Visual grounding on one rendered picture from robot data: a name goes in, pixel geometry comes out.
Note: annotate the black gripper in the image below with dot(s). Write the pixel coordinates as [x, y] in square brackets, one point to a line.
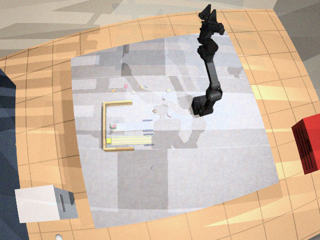
[210, 23]

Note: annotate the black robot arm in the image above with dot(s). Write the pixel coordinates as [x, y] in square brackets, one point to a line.
[214, 92]

